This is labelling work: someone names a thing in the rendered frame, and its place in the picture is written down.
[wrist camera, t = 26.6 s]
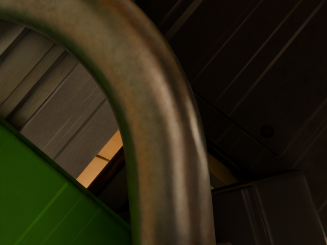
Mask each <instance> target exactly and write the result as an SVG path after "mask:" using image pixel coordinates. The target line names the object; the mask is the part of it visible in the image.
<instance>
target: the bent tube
mask: <svg viewBox="0 0 327 245"><path fill-rule="evenodd" d="M0 19H4V20H7V21H11V22H14V23H17V24H20V25H23V26H25V27H27V28H30V29H32V30H34V31H36V32H38V33H40V34H42V35H44V36H46V37H48V38H49V39H50V40H52V41H54V42H55V43H56V44H58V45H59V46H61V47H62V48H63V49H65V50H66V51H67V52H68V53H69V54H71V55H72V56H73V57H74V58H75V59H76V60H77V61H78V62H79V63H80V64H81V65H82V66H83V67H84V68H85V70H86V71H87V72H88V73H89V74H90V75H91V77H92V78H93V79H94V81H95V82H96V83H97V85H98V86H99V88H100V89H101V91H102V93H103V94H104V96H105V98H106V100H107V102H108V104H109V105H110V107H111V110H112V112H113V114H114V117H115V119H116V122H117V125H118V128H119V131H120V135H121V139H122V143H123V148H124V153H125V162H126V173H127V190H128V201H129V213H130V225H131V237H132V245H216V237H215V226H214V216H213V205H212V194H211V183H210V173H209V162H208V153H207V145H206V138H205V133H204V128H203V123H202V119H201V115H200V111H199V108H198V104H197V101H196V98H195V95H194V93H193V90H192V88H191V85H190V83H189V81H188V78H187V76H186V74H185V72H184V70H183V68H182V66H181V64H180V62H179V60H178V58H177V56H176V55H175V53H174V51H173V50H172V48H171V46H170V45H169V43H168V42H167V40H166V39H165V37H164V36H163V34H162V33H161V32H160V30H159V29H158V28H157V26H156V25H155V24H154V22H153V21H152V20H151V19H150V18H149V17H148V15H147V14H146V13H145V12H144V11H143V10H142V9H141V8H140V7H139V6H138V5H137V4H136V3H135V1H133V0H0Z"/></svg>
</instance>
